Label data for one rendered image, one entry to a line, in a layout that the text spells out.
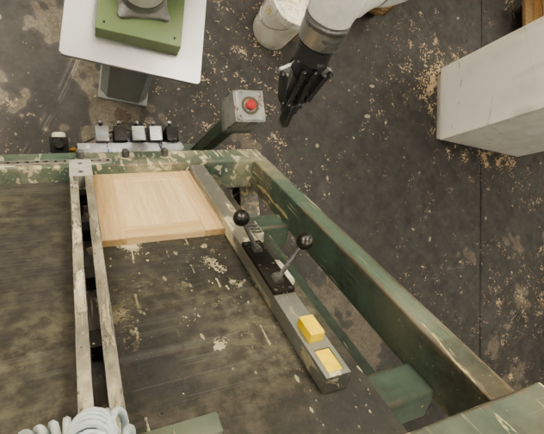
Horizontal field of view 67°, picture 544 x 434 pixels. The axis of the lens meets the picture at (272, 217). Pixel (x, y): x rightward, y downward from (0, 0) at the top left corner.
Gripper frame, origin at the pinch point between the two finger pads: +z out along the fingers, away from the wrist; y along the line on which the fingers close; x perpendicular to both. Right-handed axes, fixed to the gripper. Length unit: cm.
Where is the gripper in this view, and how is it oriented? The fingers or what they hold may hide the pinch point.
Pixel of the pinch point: (287, 113)
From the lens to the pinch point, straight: 101.4
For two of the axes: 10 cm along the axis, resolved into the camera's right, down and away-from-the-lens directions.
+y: 9.3, -1.1, 3.6
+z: -2.7, 4.9, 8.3
